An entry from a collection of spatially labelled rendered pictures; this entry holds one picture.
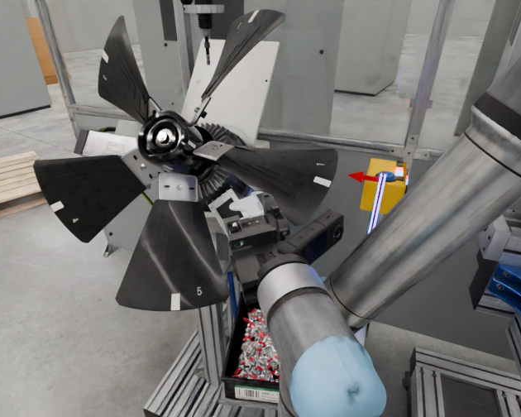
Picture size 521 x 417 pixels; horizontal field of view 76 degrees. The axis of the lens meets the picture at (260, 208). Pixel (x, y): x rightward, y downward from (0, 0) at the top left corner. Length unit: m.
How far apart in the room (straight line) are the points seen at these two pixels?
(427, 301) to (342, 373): 1.51
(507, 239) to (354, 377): 0.76
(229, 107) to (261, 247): 0.66
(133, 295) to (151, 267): 0.06
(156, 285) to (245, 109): 0.56
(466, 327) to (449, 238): 1.55
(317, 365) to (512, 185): 0.22
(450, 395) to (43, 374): 1.74
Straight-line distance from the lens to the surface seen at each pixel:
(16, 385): 2.01
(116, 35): 0.96
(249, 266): 0.40
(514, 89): 0.33
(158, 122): 0.76
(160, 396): 1.62
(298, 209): 0.60
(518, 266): 1.05
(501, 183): 0.34
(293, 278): 0.35
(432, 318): 1.86
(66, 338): 2.07
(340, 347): 0.31
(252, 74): 1.05
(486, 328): 1.90
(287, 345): 0.32
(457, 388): 1.62
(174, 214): 0.73
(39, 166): 0.94
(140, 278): 0.72
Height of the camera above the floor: 1.46
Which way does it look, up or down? 32 degrees down
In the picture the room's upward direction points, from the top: straight up
